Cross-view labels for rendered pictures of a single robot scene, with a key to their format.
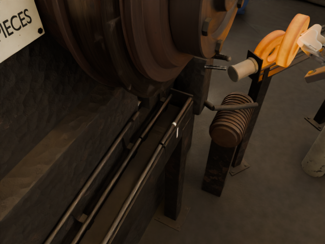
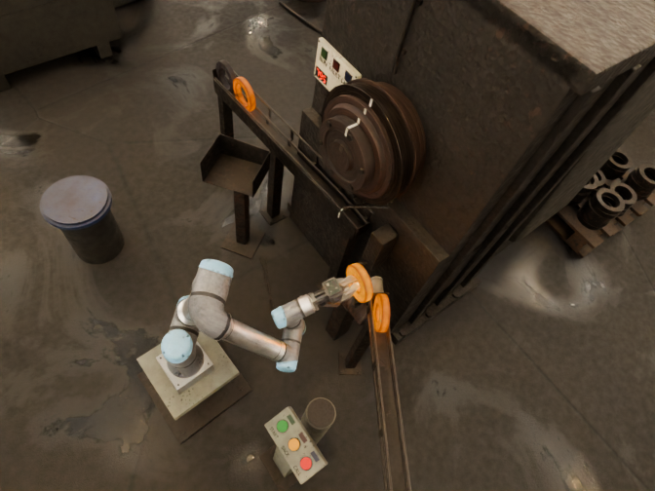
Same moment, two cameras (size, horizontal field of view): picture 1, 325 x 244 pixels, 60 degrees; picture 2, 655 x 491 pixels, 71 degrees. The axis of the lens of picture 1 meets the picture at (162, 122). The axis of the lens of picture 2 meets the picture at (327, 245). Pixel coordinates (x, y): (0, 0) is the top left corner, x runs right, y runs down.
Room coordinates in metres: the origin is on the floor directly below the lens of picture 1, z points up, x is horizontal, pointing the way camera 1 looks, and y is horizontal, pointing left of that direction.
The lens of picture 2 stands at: (0.81, -1.24, 2.35)
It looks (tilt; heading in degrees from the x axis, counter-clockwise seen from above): 57 degrees down; 105
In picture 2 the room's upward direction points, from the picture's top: 15 degrees clockwise
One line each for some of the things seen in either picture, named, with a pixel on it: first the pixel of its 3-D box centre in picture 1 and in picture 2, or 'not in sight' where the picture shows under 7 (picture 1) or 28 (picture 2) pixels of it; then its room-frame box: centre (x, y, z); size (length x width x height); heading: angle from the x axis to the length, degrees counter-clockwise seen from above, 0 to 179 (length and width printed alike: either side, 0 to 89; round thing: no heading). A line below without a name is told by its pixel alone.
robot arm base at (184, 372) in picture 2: not in sight; (183, 357); (0.23, -0.87, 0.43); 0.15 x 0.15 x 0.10
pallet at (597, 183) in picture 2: not in sight; (569, 154); (1.59, 1.66, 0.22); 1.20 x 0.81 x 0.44; 151
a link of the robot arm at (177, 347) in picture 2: not in sight; (178, 347); (0.23, -0.87, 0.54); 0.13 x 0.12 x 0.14; 110
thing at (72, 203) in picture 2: not in sight; (88, 223); (-0.68, -0.48, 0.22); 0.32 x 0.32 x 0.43
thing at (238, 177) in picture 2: not in sight; (238, 203); (-0.04, -0.04, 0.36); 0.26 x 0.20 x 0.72; 8
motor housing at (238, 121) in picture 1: (224, 149); (349, 318); (0.76, -0.28, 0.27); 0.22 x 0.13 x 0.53; 153
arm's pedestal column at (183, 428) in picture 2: not in sight; (192, 376); (0.24, -0.86, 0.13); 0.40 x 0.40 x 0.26; 67
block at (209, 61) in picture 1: (192, 80); (379, 247); (0.74, -0.10, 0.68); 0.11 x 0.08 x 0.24; 63
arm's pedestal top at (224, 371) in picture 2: not in sight; (188, 366); (0.24, -0.86, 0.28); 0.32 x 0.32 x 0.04; 67
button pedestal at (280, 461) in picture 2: not in sight; (288, 455); (0.81, -0.97, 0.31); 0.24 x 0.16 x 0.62; 153
